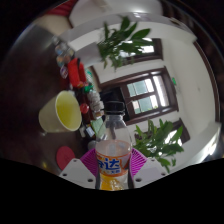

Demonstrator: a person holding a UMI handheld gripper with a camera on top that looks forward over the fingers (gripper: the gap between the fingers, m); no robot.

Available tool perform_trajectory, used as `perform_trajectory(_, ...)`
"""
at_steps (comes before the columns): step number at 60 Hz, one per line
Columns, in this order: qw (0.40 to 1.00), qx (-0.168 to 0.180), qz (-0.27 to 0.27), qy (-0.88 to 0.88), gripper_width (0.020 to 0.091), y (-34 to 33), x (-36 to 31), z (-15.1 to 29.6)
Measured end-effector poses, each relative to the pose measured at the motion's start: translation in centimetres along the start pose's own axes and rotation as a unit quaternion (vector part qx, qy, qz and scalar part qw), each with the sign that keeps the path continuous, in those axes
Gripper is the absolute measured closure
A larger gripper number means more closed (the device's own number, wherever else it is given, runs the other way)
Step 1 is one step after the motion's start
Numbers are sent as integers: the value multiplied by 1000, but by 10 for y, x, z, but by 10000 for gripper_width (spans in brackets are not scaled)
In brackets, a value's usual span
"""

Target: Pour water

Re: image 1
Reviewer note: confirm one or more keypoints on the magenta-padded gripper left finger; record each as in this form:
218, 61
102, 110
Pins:
75, 171

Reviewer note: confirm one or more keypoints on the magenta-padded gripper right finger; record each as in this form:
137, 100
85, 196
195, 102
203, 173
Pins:
150, 171

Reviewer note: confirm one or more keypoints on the orange drink plastic bottle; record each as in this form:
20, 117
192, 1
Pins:
113, 156

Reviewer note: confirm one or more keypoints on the large potted green plant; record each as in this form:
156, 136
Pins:
156, 143

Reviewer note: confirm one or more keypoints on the dark framed narrow window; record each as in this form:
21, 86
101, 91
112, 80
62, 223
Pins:
181, 131

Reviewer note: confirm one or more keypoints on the pale yellow cup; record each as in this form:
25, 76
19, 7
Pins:
60, 113

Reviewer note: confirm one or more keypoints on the small red ball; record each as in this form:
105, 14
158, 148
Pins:
84, 108

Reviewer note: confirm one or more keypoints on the tray of wrapped snacks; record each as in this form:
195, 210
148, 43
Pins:
95, 103

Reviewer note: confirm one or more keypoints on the dark wooden glazed door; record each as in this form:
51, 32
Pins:
146, 93

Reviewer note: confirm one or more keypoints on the black chair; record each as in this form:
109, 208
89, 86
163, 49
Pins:
110, 96

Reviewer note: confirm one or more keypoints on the green exit sign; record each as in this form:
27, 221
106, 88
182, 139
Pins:
174, 81

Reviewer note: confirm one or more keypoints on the red box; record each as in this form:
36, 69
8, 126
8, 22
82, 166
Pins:
74, 71

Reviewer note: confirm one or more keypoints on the dark framed wide window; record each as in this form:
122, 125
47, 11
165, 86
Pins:
146, 50

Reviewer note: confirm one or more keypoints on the small potted green plant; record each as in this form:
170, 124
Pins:
120, 43

